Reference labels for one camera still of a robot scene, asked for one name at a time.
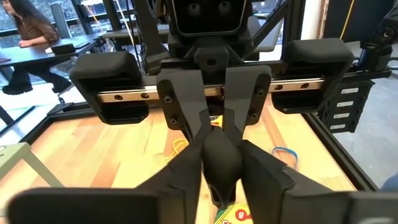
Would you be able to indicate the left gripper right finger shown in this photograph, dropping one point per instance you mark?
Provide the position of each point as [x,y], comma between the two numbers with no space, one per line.
[273,196]

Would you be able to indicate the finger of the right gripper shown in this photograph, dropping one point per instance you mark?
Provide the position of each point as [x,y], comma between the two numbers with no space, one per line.
[245,93]
[183,96]

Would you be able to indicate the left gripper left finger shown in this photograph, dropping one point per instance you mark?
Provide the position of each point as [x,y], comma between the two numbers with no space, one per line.
[180,193]

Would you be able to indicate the yellow crayon box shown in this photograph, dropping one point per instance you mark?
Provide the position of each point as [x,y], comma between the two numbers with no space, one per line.
[233,216]
[217,121]

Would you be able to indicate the yellow rubber band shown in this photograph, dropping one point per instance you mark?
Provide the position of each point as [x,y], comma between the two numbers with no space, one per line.
[178,141]

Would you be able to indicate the blue rubber band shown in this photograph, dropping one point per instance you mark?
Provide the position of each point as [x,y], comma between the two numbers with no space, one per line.
[284,148]

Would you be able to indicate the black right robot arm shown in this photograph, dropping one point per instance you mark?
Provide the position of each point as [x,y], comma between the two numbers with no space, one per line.
[382,37]

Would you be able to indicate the grey office chair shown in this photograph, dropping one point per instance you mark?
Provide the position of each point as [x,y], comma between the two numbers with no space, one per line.
[60,18]

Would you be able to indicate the dark desk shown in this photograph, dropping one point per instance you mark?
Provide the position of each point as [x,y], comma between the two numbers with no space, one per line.
[31,56]

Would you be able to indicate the black box white labels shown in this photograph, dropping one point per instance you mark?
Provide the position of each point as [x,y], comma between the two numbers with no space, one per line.
[329,105]

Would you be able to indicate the person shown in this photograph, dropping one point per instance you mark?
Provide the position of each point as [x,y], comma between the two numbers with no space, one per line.
[34,31]

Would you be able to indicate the green perforated metal riser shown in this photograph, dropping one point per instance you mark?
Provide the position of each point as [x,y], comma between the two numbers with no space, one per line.
[12,155]

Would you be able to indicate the black aluminium table frame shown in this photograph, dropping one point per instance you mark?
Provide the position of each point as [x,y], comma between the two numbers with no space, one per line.
[342,155]

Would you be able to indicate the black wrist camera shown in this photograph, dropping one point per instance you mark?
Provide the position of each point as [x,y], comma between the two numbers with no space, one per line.
[208,15]

